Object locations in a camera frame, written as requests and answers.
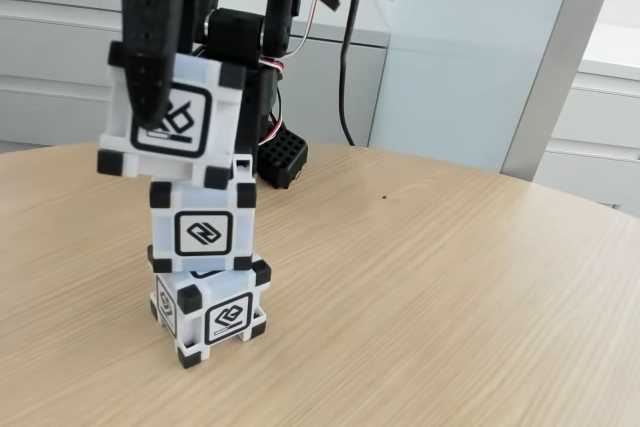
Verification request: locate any white cube crossed XB symbol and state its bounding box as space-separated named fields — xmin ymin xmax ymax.
xmin=95 ymin=40 xmax=247 ymax=192

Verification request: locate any white cube N-shaped symbol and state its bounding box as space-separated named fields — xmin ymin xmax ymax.
xmin=148 ymin=154 xmax=259 ymax=274

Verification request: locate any long white cabinet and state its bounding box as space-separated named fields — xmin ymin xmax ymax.
xmin=0 ymin=0 xmax=391 ymax=153

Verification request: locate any white cube G-shaped symbol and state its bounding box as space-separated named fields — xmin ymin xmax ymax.
xmin=146 ymin=245 xmax=274 ymax=371

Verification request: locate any white drawer cabinet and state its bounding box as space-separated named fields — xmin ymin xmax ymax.
xmin=544 ymin=21 xmax=640 ymax=213

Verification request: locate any red white servo wire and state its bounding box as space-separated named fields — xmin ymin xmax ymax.
xmin=257 ymin=0 xmax=321 ymax=76

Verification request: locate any black camera cable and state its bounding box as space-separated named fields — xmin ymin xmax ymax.
xmin=338 ymin=0 xmax=364 ymax=147

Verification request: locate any grey metal post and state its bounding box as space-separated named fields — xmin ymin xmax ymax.
xmin=501 ymin=0 xmax=630 ymax=183

